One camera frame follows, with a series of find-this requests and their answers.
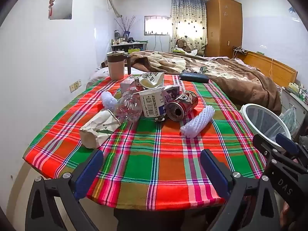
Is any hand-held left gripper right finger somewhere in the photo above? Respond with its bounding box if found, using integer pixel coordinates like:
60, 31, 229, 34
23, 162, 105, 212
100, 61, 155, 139
200, 149, 281, 231

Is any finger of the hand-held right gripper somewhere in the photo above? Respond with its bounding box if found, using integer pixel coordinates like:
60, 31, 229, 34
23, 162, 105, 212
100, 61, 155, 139
275, 133, 308, 168
253, 134, 287, 167

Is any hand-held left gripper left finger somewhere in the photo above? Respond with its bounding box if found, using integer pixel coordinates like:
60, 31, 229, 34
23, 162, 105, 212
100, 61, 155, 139
25, 149, 104, 231

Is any white trash bin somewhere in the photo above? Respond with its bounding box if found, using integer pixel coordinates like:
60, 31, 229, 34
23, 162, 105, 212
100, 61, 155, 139
239, 103, 292, 150

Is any white foam fruit net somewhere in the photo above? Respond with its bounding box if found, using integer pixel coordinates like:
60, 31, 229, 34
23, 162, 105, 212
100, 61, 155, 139
100, 91, 118, 108
180, 105, 215, 139

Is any red soda can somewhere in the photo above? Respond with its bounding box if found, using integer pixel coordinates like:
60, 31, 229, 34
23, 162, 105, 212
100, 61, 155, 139
166, 91, 198, 121

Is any clear plastic bottle red cap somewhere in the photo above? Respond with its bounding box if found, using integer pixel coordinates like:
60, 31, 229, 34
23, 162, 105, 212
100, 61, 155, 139
115, 85, 145, 122

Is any purple milk carton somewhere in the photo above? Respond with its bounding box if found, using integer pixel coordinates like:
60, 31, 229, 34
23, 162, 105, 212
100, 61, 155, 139
162, 85, 183, 106

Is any white yogurt cup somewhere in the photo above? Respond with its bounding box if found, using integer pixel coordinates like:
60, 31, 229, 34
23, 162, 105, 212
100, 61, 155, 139
139, 87, 167, 118

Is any small pink white box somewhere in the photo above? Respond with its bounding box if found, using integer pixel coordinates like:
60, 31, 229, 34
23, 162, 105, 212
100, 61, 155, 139
120, 76, 140, 94

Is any white printed carton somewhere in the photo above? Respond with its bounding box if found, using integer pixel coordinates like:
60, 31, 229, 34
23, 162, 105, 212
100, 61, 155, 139
133, 72, 165, 89

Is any hanging plastic bag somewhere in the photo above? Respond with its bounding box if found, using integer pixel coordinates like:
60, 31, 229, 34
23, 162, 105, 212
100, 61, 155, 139
279, 106, 297, 135

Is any white cabinet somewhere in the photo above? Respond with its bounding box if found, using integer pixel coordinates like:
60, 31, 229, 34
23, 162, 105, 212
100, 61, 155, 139
279, 87, 308, 135

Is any stack of small boxes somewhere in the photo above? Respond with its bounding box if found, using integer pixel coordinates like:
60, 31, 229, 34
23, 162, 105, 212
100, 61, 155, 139
287, 82, 308, 101

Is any red green plaid tablecloth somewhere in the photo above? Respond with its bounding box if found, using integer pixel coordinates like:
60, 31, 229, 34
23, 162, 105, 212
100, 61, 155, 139
22, 73, 267, 212

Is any bed with brown blanket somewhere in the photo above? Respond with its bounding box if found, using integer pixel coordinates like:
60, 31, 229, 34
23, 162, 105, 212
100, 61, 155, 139
101, 50, 282, 116

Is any wooden bed headboard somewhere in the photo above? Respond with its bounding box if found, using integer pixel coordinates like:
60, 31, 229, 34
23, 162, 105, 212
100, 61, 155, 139
237, 50, 298, 87

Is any black glasses case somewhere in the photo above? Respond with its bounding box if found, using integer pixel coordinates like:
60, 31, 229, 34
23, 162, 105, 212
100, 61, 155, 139
179, 72, 209, 83

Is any pink brown thermos mug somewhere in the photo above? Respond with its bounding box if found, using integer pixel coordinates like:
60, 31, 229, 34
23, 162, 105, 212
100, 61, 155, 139
107, 51, 132, 80

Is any wooden wardrobe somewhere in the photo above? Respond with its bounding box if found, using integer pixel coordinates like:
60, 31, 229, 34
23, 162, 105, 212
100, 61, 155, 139
206, 0, 243, 59

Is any brown teddy bear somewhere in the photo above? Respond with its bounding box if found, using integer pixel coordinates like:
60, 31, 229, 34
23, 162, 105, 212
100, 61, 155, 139
175, 38, 193, 53

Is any cluttered side shelf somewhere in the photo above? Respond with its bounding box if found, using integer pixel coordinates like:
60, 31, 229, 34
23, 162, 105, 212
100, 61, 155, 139
111, 41, 148, 53

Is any vase with dry branches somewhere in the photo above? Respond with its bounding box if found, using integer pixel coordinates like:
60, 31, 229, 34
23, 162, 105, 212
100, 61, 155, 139
114, 15, 136, 39

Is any dotted window curtain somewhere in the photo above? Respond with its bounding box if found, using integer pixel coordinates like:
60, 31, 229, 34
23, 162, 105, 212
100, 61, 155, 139
170, 0, 208, 53

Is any small window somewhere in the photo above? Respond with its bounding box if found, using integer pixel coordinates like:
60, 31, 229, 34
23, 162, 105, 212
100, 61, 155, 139
144, 16, 172, 35

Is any air conditioner pipe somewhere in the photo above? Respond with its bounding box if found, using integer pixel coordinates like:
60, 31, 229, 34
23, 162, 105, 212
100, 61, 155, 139
106, 0, 123, 18

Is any wall socket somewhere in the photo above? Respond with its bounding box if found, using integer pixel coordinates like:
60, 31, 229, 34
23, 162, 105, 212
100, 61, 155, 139
70, 80, 82, 92

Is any square wall mirror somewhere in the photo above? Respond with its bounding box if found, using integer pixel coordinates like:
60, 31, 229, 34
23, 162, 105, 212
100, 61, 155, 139
48, 0, 73, 20

